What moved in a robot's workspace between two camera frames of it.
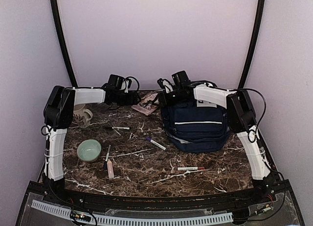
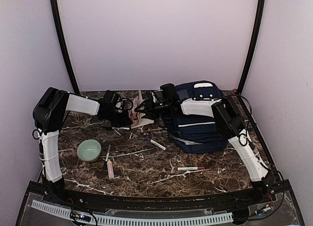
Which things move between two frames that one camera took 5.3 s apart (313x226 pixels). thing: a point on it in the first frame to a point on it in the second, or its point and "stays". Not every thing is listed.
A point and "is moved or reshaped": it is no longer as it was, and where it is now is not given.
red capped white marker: [190, 168] stays
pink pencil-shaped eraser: [110, 169] stays
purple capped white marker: [156, 143] stays
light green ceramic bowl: [89, 150] stays
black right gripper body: [170, 101] to [155, 110]
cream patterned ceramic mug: [81, 115] stays
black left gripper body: [123, 101] to [118, 120]
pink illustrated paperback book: [147, 105] is moved or reshaped
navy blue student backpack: [195, 126] stays
